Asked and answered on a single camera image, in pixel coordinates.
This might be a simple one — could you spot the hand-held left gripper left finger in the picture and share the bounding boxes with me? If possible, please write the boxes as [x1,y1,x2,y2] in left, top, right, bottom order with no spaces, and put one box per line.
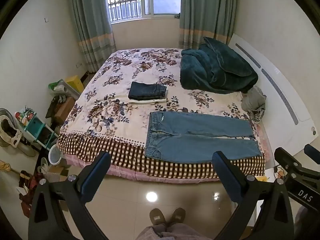
[28,151,112,240]

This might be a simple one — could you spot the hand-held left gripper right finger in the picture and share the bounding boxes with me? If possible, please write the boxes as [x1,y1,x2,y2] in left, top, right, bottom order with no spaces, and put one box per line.
[212,151,295,240]

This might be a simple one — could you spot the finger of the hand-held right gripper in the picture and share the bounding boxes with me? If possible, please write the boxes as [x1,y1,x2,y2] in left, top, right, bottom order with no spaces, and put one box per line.
[274,147,308,178]
[304,144,320,166]

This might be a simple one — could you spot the light blue jeans pants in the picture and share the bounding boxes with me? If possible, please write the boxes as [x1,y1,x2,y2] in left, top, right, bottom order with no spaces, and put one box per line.
[144,111,262,164]

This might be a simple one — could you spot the person's right forearm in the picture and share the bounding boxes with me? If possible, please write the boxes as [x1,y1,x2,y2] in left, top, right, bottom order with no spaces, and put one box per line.
[294,206,315,240]

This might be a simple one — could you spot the white folded pants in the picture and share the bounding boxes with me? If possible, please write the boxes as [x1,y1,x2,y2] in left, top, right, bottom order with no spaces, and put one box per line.
[129,98,168,105]

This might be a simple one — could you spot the small cardboard box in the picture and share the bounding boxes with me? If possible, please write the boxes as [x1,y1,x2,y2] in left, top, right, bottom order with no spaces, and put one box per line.
[47,166,69,183]

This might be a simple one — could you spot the white plastic bucket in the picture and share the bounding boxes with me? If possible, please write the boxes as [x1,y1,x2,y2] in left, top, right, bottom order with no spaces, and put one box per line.
[48,145,62,165]

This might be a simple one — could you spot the bed with floral sheet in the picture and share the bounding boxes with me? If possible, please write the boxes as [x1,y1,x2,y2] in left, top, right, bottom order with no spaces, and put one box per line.
[57,47,267,180]

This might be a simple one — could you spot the brown slipper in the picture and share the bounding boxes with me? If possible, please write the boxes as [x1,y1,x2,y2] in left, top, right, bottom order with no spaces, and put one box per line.
[167,207,186,227]
[149,208,167,227]

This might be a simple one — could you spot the red cloth pile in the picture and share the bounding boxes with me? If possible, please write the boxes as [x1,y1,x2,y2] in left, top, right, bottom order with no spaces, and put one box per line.
[16,170,42,217]

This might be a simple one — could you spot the grey cloth bundle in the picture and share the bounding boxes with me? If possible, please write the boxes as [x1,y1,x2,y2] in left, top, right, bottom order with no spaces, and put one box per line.
[241,86,267,113]

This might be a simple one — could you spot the brown cardboard box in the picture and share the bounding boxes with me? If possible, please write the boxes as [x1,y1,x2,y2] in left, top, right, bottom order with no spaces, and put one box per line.
[51,96,75,125]

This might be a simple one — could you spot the teal storage shelf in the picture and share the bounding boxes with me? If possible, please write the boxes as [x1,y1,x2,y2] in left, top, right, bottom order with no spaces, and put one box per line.
[24,114,57,150]

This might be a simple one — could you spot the white floor fan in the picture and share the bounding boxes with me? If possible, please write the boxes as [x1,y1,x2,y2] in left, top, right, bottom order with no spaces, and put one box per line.
[0,108,24,148]

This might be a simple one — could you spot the yellow box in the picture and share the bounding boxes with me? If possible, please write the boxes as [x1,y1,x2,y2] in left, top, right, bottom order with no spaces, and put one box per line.
[64,75,85,94]

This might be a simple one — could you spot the white headboard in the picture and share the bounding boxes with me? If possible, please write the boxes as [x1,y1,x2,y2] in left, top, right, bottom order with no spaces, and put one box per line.
[229,33,318,155]

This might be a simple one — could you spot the green plastic bag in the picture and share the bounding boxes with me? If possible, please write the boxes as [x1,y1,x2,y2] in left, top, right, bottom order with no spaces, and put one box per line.
[48,79,66,92]

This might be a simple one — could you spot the dark blue folded jeans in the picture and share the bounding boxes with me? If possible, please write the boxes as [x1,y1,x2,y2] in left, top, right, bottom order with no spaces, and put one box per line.
[128,81,167,101]

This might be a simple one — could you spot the dark green blanket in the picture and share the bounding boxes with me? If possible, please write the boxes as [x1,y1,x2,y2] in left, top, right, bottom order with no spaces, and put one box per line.
[180,37,259,95]

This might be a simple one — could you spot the teal curtain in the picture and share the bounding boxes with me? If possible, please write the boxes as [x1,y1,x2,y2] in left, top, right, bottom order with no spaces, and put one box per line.
[179,0,239,50]
[67,0,117,73]

